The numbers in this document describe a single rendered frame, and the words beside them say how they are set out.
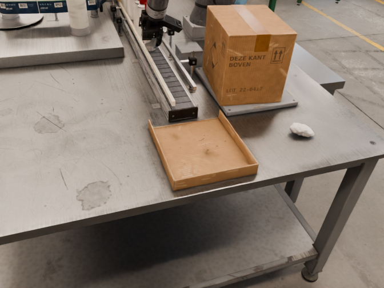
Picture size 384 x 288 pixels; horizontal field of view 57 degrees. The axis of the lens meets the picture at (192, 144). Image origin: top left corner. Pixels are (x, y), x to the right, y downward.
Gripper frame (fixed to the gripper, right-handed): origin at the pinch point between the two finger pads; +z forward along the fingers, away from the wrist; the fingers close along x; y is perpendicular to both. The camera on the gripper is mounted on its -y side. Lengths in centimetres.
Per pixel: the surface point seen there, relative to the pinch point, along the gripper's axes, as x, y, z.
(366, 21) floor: -151, -346, 195
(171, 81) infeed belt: 21.9, -0.8, -6.4
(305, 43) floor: -109, -219, 171
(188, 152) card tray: 56, 4, -21
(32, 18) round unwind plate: -45, 50, 31
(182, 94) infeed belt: 30.5, -2.1, -11.3
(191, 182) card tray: 68, 8, -30
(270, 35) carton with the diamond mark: 26, -29, -36
